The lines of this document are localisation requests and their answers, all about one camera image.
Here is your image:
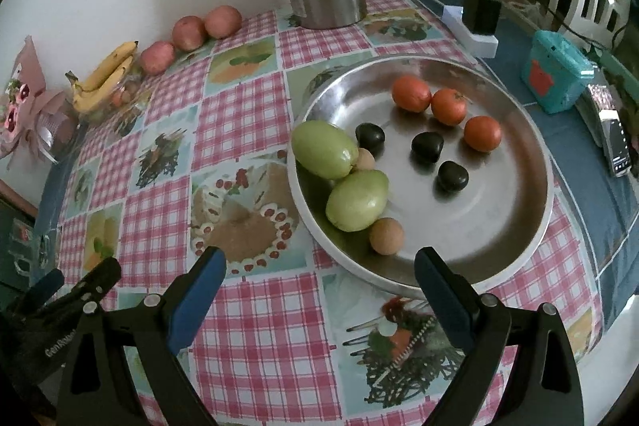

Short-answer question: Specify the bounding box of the white power strip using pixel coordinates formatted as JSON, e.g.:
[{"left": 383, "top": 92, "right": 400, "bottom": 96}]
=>
[{"left": 443, "top": 4, "right": 499, "bottom": 58}]

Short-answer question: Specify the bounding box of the yellow banana bunch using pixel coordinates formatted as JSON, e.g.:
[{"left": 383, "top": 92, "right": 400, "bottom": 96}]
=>
[{"left": 65, "top": 41, "right": 139, "bottom": 113}]

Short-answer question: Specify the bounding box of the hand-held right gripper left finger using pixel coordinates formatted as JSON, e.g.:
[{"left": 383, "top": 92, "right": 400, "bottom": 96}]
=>
[{"left": 55, "top": 246, "right": 228, "bottom": 426}]

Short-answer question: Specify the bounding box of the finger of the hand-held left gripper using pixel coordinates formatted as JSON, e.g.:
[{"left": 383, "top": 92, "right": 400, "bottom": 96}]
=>
[
  {"left": 27, "top": 269, "right": 65, "bottom": 307},
  {"left": 75, "top": 257, "right": 123, "bottom": 304}
]

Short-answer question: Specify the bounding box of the pink checked tablecloth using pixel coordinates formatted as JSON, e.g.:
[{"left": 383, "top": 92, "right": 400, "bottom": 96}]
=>
[{"left": 37, "top": 0, "right": 605, "bottom": 426}]

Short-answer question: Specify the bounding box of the teal box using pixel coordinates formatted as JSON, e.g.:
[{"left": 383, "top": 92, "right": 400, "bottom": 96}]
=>
[{"left": 520, "top": 30, "right": 595, "bottom": 115}]

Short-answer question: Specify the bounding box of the glass fruit bowl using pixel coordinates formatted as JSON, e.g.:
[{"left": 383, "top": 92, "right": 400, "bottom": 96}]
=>
[{"left": 85, "top": 71, "right": 147, "bottom": 123}]

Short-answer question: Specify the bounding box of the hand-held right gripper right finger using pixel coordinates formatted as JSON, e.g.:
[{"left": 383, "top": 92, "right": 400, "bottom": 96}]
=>
[{"left": 414, "top": 246, "right": 585, "bottom": 426}]

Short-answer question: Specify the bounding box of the black charger cable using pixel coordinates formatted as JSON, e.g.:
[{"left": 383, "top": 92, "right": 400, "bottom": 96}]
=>
[{"left": 482, "top": 0, "right": 630, "bottom": 52}]

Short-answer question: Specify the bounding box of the large steel bowl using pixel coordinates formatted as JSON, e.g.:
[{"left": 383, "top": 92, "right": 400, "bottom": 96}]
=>
[{"left": 287, "top": 55, "right": 555, "bottom": 299}]

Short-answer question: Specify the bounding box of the green mango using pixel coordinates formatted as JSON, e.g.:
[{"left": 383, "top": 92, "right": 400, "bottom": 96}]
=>
[
  {"left": 292, "top": 120, "right": 354, "bottom": 180},
  {"left": 326, "top": 169, "right": 390, "bottom": 232}
]

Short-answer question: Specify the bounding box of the mint green plastic lid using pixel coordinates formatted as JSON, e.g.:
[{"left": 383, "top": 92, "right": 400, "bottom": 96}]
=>
[{"left": 594, "top": 49, "right": 639, "bottom": 107}]

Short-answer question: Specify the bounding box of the pink flower bouquet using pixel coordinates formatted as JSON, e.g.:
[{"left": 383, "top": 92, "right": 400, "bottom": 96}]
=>
[{"left": 0, "top": 36, "right": 75, "bottom": 172}]

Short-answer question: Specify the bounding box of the remote in plastic bag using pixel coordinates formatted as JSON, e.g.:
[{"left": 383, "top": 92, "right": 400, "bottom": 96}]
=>
[{"left": 581, "top": 84, "right": 635, "bottom": 178}]

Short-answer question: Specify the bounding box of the black charger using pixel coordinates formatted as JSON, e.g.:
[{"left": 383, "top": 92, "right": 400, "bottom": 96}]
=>
[{"left": 463, "top": 0, "right": 501, "bottom": 36}]

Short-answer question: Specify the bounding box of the red apple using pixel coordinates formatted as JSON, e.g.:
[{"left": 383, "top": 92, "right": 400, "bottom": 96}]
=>
[
  {"left": 172, "top": 16, "right": 207, "bottom": 52},
  {"left": 139, "top": 41, "right": 177, "bottom": 75},
  {"left": 204, "top": 5, "right": 243, "bottom": 40}
]

